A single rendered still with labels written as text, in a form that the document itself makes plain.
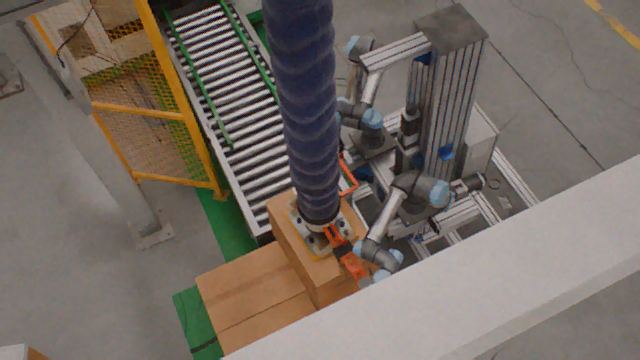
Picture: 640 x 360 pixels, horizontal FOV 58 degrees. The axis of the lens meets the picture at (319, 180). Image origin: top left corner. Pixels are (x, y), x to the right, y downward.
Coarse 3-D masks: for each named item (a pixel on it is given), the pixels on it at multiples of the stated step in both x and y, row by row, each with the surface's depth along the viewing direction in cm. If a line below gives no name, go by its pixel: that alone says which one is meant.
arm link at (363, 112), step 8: (376, 40) 315; (376, 48) 313; (368, 80) 309; (376, 80) 308; (368, 88) 306; (376, 88) 308; (368, 96) 305; (360, 104) 304; (368, 104) 303; (352, 112) 303; (360, 112) 302; (368, 112) 301; (360, 120) 305; (368, 120) 302
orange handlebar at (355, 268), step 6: (342, 162) 325; (342, 168) 324; (348, 174) 321; (354, 180) 318; (354, 186) 316; (342, 192) 315; (348, 192) 315; (324, 228) 304; (330, 234) 302; (336, 234) 302; (330, 240) 300; (354, 258) 294; (348, 264) 292; (354, 264) 292; (354, 270) 290; (360, 270) 291; (354, 276) 289
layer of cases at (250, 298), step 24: (240, 264) 370; (264, 264) 368; (288, 264) 367; (216, 288) 362; (240, 288) 361; (264, 288) 360; (288, 288) 359; (216, 312) 354; (240, 312) 353; (264, 312) 352; (288, 312) 351; (312, 312) 350; (240, 336) 345; (264, 336) 344
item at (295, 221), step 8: (296, 208) 325; (288, 216) 322; (296, 216) 322; (296, 224) 319; (296, 232) 317; (304, 240) 314; (312, 240) 311; (320, 240) 314; (312, 256) 309; (320, 256) 309
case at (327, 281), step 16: (288, 192) 333; (272, 208) 328; (272, 224) 345; (288, 224) 322; (352, 224) 320; (288, 240) 317; (288, 256) 347; (304, 256) 311; (304, 272) 316; (320, 272) 306; (336, 272) 305; (368, 272) 324; (320, 288) 305; (336, 288) 317; (352, 288) 331; (320, 304) 324
